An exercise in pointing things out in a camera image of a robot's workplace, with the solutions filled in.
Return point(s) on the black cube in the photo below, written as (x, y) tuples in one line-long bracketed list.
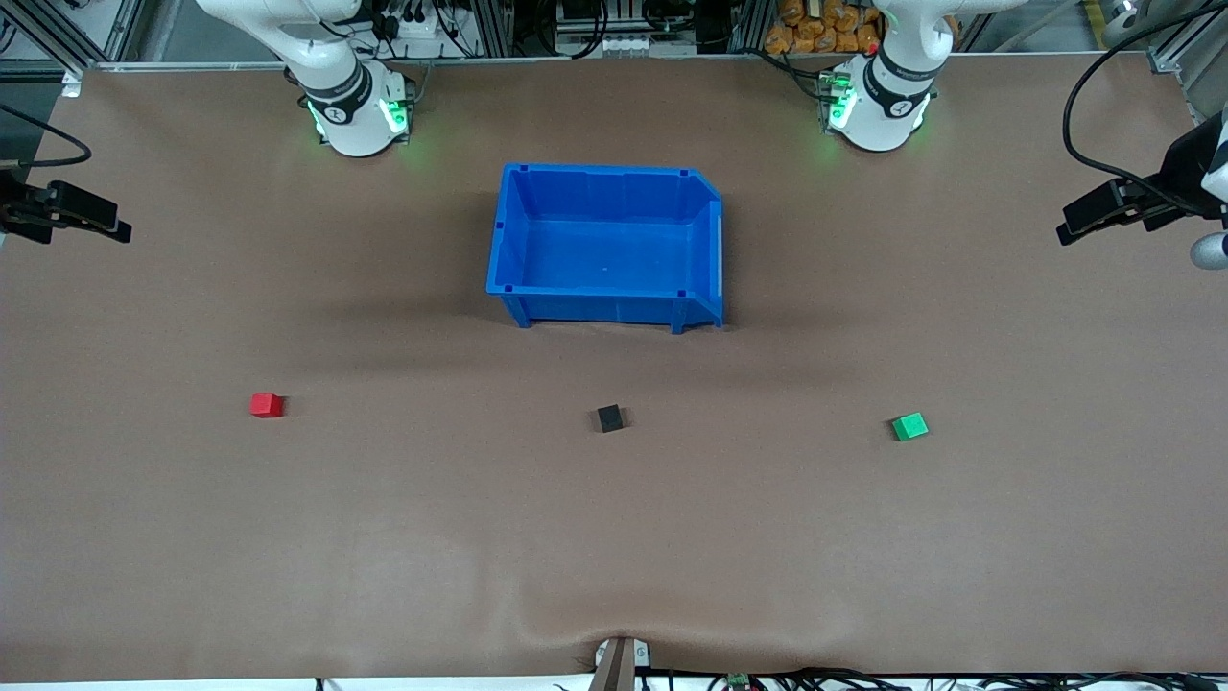
[(610, 418)]

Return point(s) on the white power strip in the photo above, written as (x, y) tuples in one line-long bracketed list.
[(414, 24)]

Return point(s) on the green cube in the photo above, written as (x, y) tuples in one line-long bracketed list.
[(909, 426)]

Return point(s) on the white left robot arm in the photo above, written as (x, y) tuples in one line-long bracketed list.
[(887, 101)]

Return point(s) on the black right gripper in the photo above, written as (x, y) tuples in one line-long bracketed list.
[(11, 203)]

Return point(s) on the blue plastic storage bin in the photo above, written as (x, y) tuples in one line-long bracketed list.
[(604, 250)]

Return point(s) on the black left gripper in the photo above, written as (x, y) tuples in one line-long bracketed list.
[(1178, 173)]

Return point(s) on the orange snack bags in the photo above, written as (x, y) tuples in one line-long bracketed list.
[(825, 27)]

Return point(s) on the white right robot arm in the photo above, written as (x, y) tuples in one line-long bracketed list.
[(338, 96)]

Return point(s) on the front camera mount bracket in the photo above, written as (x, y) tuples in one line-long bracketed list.
[(619, 662)]

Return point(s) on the green terminal connector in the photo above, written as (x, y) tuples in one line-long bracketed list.
[(739, 681)]

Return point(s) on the red cube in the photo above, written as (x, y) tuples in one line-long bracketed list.
[(266, 405)]

